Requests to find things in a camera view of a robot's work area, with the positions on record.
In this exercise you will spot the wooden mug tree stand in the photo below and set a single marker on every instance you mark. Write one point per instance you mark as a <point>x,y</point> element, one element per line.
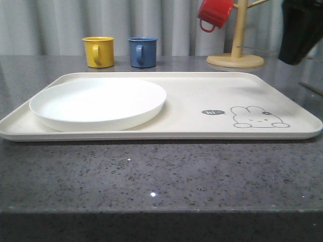
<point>236,58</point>

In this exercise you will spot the cream rabbit print tray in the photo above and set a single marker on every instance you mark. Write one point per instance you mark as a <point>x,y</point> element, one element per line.
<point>199,105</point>

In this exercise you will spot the white round plate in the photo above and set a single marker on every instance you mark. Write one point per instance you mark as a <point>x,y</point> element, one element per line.
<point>98,104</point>

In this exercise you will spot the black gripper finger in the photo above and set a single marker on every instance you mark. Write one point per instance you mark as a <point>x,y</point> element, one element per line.
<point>302,29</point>

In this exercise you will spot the blue enamel mug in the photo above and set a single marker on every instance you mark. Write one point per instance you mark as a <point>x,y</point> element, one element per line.
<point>142,52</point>

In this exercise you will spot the silver metal fork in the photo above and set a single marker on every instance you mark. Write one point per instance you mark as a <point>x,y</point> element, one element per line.
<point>257,49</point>

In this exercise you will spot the grey curtain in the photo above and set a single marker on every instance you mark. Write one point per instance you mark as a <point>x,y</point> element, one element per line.
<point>57,27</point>

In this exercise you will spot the red enamel mug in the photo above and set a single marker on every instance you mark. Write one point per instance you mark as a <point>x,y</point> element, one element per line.
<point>214,12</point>

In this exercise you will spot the yellow enamel mug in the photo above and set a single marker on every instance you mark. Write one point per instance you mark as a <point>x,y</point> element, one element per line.
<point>99,51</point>

